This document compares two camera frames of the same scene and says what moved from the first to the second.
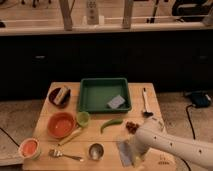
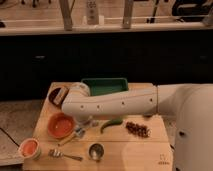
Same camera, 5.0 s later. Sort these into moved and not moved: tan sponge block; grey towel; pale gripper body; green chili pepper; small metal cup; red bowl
Moved: pale gripper body; grey towel
Not moved: tan sponge block; red bowl; green chili pepper; small metal cup
